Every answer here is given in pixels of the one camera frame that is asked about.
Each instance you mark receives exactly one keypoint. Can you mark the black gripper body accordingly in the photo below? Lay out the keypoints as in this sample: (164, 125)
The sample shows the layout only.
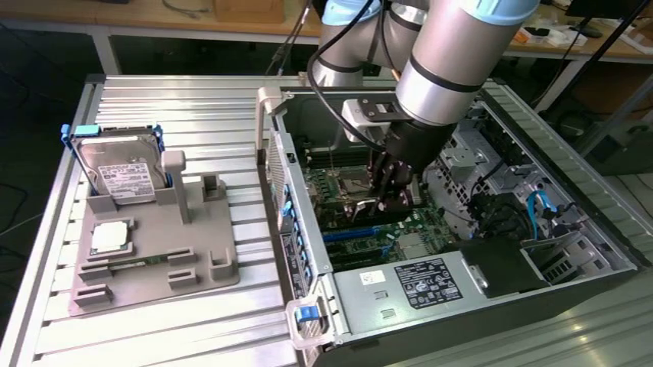
(416, 145)

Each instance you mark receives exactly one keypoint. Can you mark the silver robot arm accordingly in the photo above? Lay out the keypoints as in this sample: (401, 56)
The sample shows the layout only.
(449, 57)

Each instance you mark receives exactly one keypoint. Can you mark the green motherboard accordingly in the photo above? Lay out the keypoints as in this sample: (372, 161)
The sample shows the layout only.
(429, 225)

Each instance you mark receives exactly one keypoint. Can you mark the metal disk bay cage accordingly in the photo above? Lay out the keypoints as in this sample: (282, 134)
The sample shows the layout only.
(460, 156)

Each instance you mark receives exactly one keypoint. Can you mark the black RAM slot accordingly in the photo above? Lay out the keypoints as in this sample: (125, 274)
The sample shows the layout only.
(332, 158)

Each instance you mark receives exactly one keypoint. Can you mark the silver chipset heatsink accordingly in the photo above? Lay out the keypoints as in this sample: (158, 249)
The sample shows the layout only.
(416, 247)

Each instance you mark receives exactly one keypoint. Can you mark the blue expansion slot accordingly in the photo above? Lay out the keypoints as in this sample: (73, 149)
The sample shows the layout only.
(352, 234)

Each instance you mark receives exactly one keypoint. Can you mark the black expansion slot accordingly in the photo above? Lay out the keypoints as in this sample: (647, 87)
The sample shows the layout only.
(355, 249)
(360, 261)

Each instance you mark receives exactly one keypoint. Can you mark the grey power supply unit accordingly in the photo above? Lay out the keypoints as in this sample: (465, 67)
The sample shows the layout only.
(368, 306)

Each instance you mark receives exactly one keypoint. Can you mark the orange white small box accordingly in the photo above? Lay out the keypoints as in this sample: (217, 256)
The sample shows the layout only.
(520, 37)

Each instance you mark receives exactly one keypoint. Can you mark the blue case latch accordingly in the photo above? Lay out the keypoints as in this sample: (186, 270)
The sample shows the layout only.
(305, 315)

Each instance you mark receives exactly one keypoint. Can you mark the black equipment box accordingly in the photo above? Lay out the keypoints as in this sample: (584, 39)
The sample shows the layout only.
(623, 153)

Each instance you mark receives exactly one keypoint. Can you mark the black open PC case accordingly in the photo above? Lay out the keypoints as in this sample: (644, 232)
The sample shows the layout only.
(561, 306)

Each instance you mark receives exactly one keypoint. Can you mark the grey parts rack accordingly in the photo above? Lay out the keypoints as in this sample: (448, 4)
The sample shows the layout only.
(153, 244)

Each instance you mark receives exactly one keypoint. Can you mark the black slanted pole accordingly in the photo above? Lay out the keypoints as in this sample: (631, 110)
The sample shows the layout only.
(612, 32)

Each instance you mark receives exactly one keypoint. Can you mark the black monitor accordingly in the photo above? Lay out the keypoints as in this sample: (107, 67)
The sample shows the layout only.
(587, 7)

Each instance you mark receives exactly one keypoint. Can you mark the silver hard disk drive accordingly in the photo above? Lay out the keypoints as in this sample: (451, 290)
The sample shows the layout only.
(122, 172)

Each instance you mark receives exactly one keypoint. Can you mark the green RAM stick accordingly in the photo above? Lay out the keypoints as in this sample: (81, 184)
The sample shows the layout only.
(138, 263)

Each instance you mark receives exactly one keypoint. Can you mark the silver CPU chip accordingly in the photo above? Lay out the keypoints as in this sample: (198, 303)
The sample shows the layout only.
(110, 237)

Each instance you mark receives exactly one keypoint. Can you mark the blue disk caddy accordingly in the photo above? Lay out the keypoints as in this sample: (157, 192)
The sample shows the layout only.
(85, 130)

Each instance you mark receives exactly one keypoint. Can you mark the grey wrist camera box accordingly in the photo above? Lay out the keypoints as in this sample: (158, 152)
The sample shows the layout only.
(357, 124)

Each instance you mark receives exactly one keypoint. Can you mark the wooden desk grey frame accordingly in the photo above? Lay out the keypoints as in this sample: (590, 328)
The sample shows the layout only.
(603, 51)

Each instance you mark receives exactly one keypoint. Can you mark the wooden desk white frame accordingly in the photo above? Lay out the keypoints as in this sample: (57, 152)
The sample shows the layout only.
(127, 23)

